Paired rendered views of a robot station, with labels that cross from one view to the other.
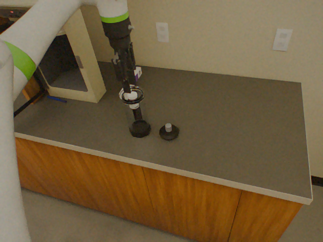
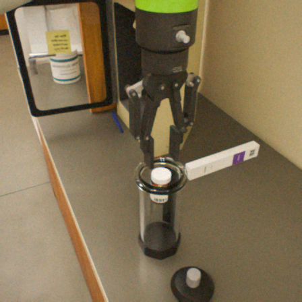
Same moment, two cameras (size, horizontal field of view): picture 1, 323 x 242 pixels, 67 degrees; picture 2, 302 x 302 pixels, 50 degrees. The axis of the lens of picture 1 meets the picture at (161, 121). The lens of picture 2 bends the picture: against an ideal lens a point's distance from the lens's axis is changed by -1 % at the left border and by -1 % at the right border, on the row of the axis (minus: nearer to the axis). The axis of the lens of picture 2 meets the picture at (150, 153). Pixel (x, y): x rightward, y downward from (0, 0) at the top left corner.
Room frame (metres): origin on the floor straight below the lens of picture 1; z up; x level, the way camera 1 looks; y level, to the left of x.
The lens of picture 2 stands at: (0.41, -0.21, 1.59)
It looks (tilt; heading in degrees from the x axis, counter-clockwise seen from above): 37 degrees down; 41
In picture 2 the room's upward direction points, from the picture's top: straight up
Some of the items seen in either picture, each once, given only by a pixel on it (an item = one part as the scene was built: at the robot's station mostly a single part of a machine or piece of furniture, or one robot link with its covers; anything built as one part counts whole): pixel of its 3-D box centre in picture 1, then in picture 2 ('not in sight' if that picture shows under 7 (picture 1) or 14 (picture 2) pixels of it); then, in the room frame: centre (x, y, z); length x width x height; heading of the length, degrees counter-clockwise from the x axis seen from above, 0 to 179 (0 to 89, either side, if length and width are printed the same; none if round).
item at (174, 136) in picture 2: (131, 77); (174, 143); (0.84, 0.10, 1.23); 0.03 x 0.01 x 0.07; 66
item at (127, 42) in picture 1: (121, 46); (164, 71); (0.81, 0.11, 1.38); 0.08 x 0.07 x 0.09; 156
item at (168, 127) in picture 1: (168, 130); (192, 282); (0.76, -0.03, 0.97); 0.09 x 0.09 x 0.07
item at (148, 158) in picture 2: (126, 85); (148, 150); (0.79, 0.12, 1.23); 0.03 x 0.01 x 0.07; 66
